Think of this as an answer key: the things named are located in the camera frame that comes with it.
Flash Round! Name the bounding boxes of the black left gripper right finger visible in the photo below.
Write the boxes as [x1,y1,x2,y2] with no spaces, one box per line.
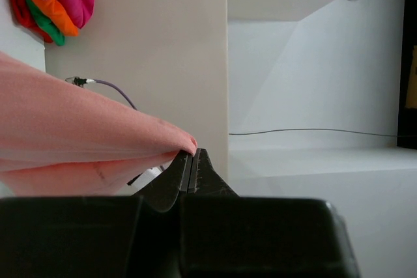
[188,148,237,197]

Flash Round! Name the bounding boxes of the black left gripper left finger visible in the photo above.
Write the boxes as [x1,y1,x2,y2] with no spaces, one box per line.
[133,151,192,213]

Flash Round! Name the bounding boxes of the salmon pink t-shirt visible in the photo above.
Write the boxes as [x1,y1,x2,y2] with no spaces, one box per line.
[1,54,197,197]

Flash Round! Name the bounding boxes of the folded green t-shirt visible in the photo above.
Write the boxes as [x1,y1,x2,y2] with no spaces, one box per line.
[25,0,66,46]

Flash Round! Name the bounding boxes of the folded red t-shirt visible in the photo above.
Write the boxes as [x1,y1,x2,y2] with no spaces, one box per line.
[9,0,53,43]

